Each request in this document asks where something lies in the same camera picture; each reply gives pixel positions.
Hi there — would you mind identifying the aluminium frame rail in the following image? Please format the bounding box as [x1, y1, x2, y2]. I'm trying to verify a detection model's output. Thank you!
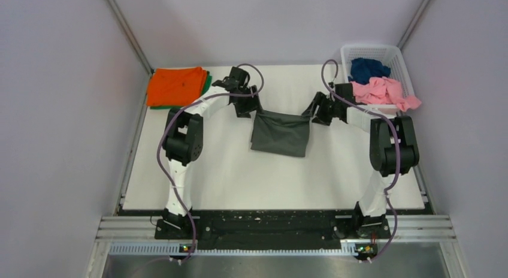
[95, 215, 457, 243]

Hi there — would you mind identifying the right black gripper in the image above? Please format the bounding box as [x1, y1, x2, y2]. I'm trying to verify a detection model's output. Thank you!
[301, 91, 341, 126]

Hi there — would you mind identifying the navy blue t-shirt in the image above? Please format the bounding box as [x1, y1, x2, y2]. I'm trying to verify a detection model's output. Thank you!
[348, 58, 391, 85]

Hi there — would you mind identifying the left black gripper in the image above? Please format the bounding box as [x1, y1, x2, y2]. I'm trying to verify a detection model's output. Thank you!
[232, 84, 264, 118]

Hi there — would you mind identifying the folded green t-shirt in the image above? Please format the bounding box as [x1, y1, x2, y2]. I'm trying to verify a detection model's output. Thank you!
[150, 71, 213, 111]

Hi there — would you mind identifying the white slotted cable duct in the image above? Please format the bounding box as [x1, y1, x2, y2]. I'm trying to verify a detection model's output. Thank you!
[109, 243, 359, 256]

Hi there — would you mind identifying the white plastic basket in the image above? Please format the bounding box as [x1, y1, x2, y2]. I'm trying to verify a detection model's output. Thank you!
[340, 44, 415, 114]

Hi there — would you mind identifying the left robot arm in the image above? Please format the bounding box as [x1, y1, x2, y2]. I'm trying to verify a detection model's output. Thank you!
[156, 64, 262, 238]

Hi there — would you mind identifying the pink t-shirt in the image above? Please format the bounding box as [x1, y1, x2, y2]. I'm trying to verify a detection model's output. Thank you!
[351, 77, 422, 111]

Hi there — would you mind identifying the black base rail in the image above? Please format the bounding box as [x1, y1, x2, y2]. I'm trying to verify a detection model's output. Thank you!
[155, 210, 391, 250]

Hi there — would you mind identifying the grey t-shirt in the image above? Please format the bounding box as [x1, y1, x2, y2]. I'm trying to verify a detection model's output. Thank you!
[250, 110, 310, 158]

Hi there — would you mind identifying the folded orange t-shirt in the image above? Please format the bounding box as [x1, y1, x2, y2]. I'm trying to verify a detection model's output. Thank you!
[146, 67, 208, 109]

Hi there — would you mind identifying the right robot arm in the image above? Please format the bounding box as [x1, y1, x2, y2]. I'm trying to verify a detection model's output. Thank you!
[303, 83, 420, 237]

